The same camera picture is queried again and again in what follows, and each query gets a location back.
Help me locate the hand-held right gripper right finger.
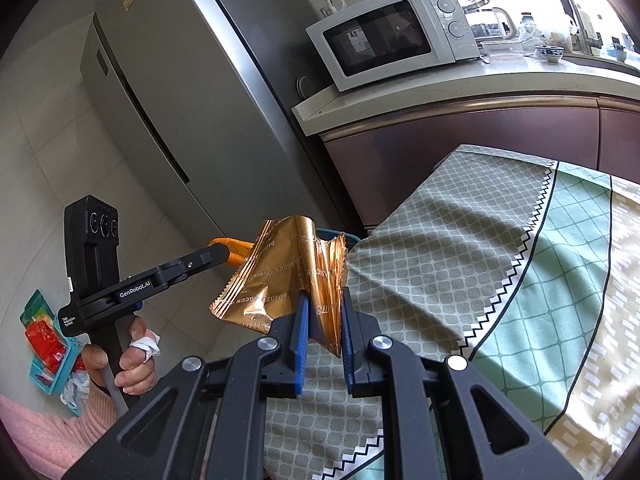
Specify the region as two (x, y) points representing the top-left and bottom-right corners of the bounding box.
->
(341, 294), (583, 480)

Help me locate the blue trash bin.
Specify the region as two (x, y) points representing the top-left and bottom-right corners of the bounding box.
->
(316, 227), (363, 251)

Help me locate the red snack packet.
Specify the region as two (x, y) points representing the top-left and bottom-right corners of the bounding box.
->
(25, 316), (71, 371)

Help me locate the glass kettle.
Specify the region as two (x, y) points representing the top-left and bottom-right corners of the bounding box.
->
(462, 0), (520, 43)

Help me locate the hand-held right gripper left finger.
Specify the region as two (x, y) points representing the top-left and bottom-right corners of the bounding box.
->
(62, 291), (312, 480)

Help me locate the white microwave oven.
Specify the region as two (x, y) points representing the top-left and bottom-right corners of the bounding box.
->
(305, 0), (483, 93)

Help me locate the orange peel piece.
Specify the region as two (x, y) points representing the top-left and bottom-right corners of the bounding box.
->
(209, 236), (253, 267)

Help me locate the crumpled white plastic bag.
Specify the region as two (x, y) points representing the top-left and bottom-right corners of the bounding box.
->
(61, 371), (92, 417)

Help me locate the clear glass food container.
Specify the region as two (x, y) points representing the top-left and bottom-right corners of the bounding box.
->
(480, 39), (525, 61)

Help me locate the kitchen counter cabinet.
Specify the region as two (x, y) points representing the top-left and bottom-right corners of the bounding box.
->
(291, 55), (640, 233)

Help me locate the white finger bandage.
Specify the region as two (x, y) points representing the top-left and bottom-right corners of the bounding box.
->
(129, 331), (162, 363)

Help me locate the clear plastic tub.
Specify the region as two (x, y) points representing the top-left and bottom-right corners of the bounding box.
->
(542, 25), (576, 53)

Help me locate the kitchen sink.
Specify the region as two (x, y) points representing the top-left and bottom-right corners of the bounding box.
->
(565, 52), (640, 78)

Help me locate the teal plastic tray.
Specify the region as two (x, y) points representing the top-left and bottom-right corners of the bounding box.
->
(29, 337), (85, 396)

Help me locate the green snack packet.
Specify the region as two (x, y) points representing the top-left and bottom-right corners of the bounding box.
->
(20, 289), (55, 328)

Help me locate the person's left hand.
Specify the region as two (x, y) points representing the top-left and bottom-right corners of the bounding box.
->
(81, 316), (162, 396)

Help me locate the gold foil wrapper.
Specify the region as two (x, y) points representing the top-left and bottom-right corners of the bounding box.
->
(209, 214), (348, 358)

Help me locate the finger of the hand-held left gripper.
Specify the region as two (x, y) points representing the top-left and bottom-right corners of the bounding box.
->
(150, 245), (232, 288)

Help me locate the person's left forearm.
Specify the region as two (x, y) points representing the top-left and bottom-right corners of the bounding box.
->
(0, 387), (123, 480)

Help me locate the grey refrigerator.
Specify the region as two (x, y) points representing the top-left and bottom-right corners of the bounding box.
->
(80, 0), (366, 281)

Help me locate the patterned green tablecloth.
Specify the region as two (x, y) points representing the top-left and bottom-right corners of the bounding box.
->
(262, 144), (640, 480)

